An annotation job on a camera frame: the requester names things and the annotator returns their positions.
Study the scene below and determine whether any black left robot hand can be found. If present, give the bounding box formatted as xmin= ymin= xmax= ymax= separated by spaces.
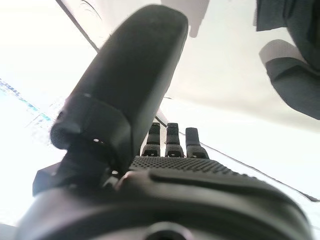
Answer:
xmin=13 ymin=4 xmax=315 ymax=240

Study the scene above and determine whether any black garment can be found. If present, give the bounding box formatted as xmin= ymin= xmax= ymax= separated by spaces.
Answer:
xmin=253 ymin=0 xmax=320 ymax=121

